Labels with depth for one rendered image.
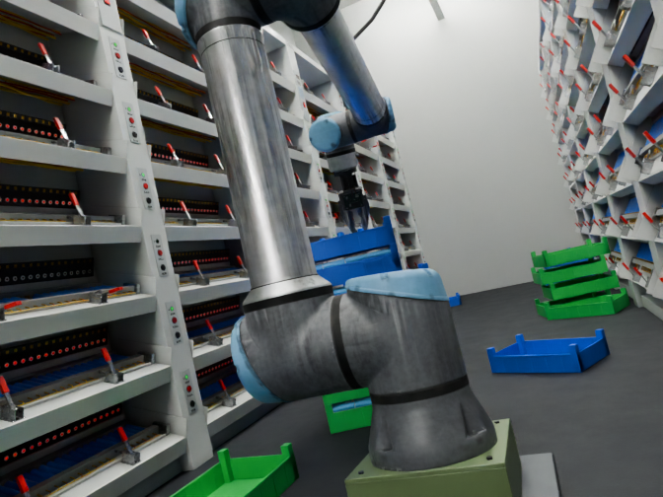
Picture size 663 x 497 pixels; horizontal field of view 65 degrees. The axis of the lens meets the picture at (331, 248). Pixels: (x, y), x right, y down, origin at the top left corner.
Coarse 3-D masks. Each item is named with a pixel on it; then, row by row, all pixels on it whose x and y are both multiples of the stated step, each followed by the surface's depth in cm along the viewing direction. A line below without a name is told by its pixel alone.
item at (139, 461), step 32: (96, 416) 137; (160, 416) 145; (32, 448) 120; (64, 448) 127; (96, 448) 129; (128, 448) 126; (160, 448) 134; (0, 480) 111; (32, 480) 112; (64, 480) 114; (96, 480) 117; (128, 480) 122
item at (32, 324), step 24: (0, 288) 122; (24, 288) 128; (144, 288) 145; (48, 312) 114; (72, 312) 118; (96, 312) 125; (120, 312) 132; (144, 312) 140; (0, 336) 102; (24, 336) 107
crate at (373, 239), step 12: (384, 216) 146; (372, 228) 146; (384, 228) 146; (324, 240) 147; (336, 240) 147; (348, 240) 147; (360, 240) 147; (372, 240) 146; (384, 240) 146; (324, 252) 147; (336, 252) 147; (348, 252) 147; (360, 252) 163
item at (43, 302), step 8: (112, 288) 137; (128, 288) 142; (56, 296) 121; (64, 296) 123; (72, 296) 125; (80, 296) 127; (88, 296) 129; (112, 296) 134; (0, 304) 108; (24, 304) 113; (32, 304) 115; (40, 304) 117; (48, 304) 119; (56, 304) 121; (64, 304) 121; (16, 312) 109
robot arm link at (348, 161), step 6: (342, 156) 152; (348, 156) 153; (354, 156) 154; (330, 162) 154; (336, 162) 153; (342, 162) 152; (348, 162) 153; (354, 162) 154; (330, 168) 156; (336, 168) 153; (342, 168) 153; (348, 168) 153
